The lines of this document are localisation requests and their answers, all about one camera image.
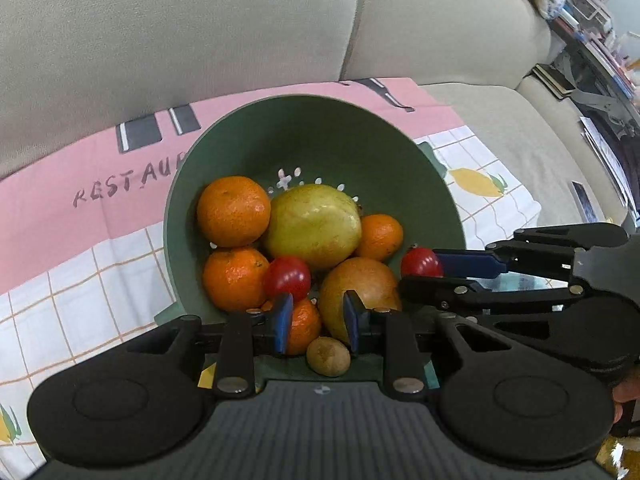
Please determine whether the beige sofa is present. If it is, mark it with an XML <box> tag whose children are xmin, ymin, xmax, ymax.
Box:
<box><xmin>0</xmin><ymin>0</ymin><xmax>640</xmax><ymax>241</ymax></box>

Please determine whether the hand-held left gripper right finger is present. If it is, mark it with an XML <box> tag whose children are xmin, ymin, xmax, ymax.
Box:
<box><xmin>342</xmin><ymin>290</ymin><xmax>516</xmax><ymax>401</ymax></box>

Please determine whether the pink checked printed cloth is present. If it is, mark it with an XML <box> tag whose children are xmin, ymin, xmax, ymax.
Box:
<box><xmin>0</xmin><ymin>77</ymin><xmax>542</xmax><ymax>480</ymax></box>

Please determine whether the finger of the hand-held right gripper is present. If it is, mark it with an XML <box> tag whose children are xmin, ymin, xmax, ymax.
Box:
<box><xmin>397</xmin><ymin>280</ymin><xmax>586</xmax><ymax>341</ymax></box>
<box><xmin>432</xmin><ymin>224</ymin><xmax>630</xmax><ymax>281</ymax></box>

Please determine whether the red cherry tomato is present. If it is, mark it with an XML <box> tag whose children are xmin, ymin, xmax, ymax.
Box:
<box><xmin>400</xmin><ymin>246</ymin><xmax>444</xmax><ymax>278</ymax></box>
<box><xmin>263</xmin><ymin>256</ymin><xmax>312</xmax><ymax>306</ymax></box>

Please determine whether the yellow-green pear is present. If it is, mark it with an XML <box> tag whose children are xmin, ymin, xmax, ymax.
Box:
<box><xmin>264</xmin><ymin>184</ymin><xmax>362</xmax><ymax>271</ymax></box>

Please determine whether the green colander bowl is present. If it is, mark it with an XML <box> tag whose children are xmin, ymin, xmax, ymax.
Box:
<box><xmin>162</xmin><ymin>94</ymin><xmax>468</xmax><ymax>381</ymax></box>

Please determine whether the brown round pear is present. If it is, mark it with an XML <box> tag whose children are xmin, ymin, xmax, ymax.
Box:
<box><xmin>318</xmin><ymin>257</ymin><xmax>403</xmax><ymax>346</ymax></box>

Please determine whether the dark glass coffee table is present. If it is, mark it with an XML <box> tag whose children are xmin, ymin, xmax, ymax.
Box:
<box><xmin>545</xmin><ymin>30</ymin><xmax>640</xmax><ymax>211</ymax></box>

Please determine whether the small orange tangerine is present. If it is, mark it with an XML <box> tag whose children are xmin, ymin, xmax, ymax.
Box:
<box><xmin>262</xmin><ymin>297</ymin><xmax>322</xmax><ymax>357</ymax></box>

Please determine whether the person's right hand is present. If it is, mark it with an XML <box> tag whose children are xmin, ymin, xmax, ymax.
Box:
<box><xmin>612</xmin><ymin>382</ymin><xmax>627</xmax><ymax>426</ymax></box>

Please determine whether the white storage rack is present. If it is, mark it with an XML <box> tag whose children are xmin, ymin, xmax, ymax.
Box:
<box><xmin>564</xmin><ymin>0</ymin><xmax>617</xmax><ymax>42</ymax></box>

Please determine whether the stack of dark books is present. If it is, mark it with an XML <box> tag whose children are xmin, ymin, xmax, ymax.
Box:
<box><xmin>530</xmin><ymin>62</ymin><xmax>577</xmax><ymax>99</ymax></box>

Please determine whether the large orange tangerine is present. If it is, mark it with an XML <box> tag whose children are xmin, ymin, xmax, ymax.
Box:
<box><xmin>196</xmin><ymin>176</ymin><xmax>272</xmax><ymax>248</ymax></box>

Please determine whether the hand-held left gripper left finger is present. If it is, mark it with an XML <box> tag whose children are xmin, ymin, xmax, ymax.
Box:
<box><xmin>127</xmin><ymin>292</ymin><xmax>294</xmax><ymax>401</ymax></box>

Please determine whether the white magazine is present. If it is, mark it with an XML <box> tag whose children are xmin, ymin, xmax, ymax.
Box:
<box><xmin>579</xmin><ymin>116</ymin><xmax>632</xmax><ymax>207</ymax></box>

